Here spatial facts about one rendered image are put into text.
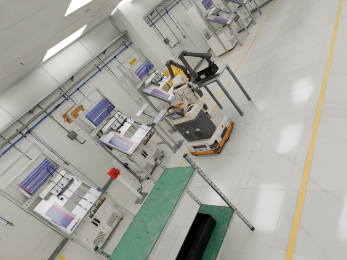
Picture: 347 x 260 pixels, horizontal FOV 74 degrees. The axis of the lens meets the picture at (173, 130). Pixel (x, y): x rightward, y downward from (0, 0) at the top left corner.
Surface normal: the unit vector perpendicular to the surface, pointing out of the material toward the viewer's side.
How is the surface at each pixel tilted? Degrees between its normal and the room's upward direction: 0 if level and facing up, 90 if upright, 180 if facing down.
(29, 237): 90
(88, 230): 90
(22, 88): 90
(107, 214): 90
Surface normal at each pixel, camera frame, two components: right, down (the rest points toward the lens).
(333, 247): -0.63, -0.70
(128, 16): 0.62, -0.17
